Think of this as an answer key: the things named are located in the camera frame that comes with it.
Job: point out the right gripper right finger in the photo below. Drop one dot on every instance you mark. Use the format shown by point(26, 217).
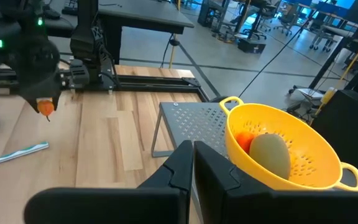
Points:
point(275, 208)

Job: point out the yellow plastic colander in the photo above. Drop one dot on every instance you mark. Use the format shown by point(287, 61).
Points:
point(315, 140)

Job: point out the black box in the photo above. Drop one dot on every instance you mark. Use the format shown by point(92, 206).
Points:
point(251, 46)

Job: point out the black aluminium rig frame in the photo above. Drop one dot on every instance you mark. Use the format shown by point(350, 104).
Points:
point(154, 82)

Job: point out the black cabinet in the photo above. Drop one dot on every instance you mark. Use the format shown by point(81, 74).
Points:
point(346, 124)

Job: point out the silver table knife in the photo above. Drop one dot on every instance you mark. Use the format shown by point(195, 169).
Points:
point(17, 153)

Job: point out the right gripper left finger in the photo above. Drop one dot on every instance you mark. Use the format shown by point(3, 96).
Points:
point(120, 205)

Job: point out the grey perforated metal shelf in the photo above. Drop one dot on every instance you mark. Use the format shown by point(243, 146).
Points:
point(191, 121)

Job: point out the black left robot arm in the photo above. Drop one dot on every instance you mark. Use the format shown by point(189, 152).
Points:
point(87, 31)

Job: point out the small orange pear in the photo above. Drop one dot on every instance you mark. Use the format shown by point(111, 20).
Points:
point(45, 107)
point(244, 141)

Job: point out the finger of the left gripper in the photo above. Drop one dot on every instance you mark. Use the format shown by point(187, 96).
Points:
point(56, 100)
point(33, 104)

